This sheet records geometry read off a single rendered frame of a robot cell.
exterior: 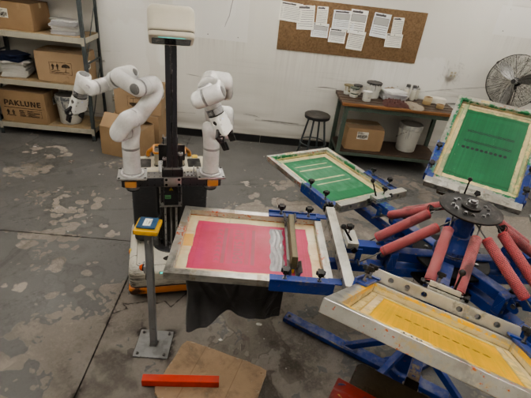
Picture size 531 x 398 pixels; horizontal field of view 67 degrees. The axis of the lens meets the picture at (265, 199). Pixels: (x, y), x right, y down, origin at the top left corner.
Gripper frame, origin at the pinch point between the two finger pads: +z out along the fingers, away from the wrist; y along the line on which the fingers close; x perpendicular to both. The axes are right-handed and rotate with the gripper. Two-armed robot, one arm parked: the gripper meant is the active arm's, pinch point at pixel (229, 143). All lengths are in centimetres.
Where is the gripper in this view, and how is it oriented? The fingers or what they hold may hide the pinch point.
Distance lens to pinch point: 188.7
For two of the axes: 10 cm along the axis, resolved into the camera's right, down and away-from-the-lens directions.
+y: 2.7, -5.7, 7.8
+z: 3.4, 8.1, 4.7
